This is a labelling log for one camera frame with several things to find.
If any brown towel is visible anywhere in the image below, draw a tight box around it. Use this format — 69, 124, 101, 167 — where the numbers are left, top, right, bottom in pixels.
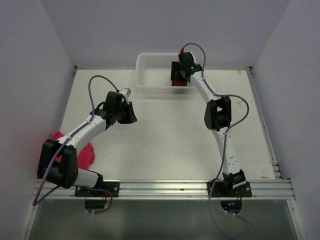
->
170, 71, 188, 87

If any pink towel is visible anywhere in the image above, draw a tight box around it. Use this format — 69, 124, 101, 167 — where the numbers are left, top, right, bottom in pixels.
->
49, 131, 95, 170

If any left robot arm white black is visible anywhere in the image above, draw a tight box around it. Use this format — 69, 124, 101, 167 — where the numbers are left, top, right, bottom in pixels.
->
37, 88, 137, 197

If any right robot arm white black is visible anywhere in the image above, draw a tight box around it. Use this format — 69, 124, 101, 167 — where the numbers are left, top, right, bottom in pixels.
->
171, 49, 246, 197

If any white perforated plastic basket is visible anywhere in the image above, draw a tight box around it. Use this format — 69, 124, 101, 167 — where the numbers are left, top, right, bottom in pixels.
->
135, 53, 195, 94

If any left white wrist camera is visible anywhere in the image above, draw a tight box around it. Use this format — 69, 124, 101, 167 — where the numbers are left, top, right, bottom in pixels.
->
119, 88, 132, 99

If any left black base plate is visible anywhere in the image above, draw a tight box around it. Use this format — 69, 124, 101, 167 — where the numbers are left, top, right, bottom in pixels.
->
74, 181, 120, 198

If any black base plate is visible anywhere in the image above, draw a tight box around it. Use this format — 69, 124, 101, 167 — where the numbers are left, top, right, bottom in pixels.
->
206, 179, 253, 198
74, 181, 120, 198

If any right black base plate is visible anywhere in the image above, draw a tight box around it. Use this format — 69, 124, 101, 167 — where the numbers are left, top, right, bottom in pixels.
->
206, 179, 253, 198

